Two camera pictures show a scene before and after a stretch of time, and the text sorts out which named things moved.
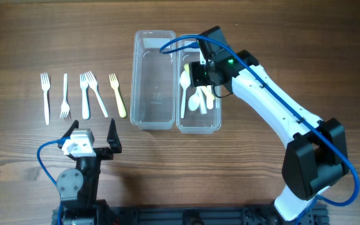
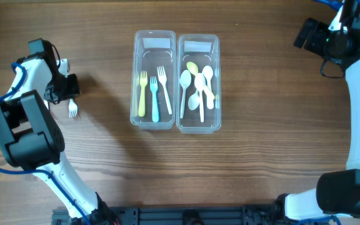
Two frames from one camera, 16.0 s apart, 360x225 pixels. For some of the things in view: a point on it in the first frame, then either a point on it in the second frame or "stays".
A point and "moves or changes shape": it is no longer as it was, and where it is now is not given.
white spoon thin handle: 185,82 stays
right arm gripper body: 197,75 -> 307,35
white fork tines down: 65,106 -> 72,108
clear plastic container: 153,77 stays
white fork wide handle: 84,84 -> 154,87
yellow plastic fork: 114,84 -> 143,82
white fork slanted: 92,82 -> 163,79
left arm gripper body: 100,152 -> 68,89
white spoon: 202,93 moves or changes shape
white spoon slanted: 194,100 stays
